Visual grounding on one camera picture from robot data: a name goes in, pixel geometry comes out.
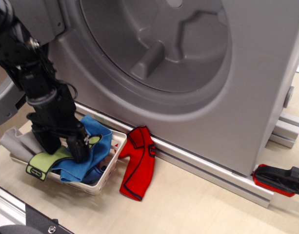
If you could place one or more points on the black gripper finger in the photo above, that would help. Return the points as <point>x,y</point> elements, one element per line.
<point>78,147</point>
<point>48,142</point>

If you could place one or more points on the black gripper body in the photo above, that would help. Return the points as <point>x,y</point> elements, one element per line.
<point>55,112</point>

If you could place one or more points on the green felt sock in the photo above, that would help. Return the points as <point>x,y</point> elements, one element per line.
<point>40,164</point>

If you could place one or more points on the light blue cloth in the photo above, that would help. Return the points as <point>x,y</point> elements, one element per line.
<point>99,141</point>

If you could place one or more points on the dark blue felt garment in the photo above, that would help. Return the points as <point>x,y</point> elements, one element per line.
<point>94,175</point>

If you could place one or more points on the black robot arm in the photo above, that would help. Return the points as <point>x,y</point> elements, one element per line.
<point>29,68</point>

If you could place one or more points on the white plastic laundry basket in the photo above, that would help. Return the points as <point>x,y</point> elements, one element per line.
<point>117,143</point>

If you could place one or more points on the grey round machine door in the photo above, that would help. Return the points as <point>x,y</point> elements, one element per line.
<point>11,100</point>

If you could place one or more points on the grey toy washing machine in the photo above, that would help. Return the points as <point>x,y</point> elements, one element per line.
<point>208,76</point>

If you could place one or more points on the grey cloth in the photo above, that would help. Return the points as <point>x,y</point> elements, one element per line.
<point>22,146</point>

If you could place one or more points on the red felt shirt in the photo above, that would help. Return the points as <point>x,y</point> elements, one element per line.
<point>141,152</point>

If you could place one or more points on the aluminium side profile block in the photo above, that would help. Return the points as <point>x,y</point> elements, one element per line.
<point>286,130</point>

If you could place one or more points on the red black clamp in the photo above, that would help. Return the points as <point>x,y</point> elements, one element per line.
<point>284,182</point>

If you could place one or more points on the black bracket with screw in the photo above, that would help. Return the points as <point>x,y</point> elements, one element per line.
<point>43,223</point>

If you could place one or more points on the aluminium table edge rail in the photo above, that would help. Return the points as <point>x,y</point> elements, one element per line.
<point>12,210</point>

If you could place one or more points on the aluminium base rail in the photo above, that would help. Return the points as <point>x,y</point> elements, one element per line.
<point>188,161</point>

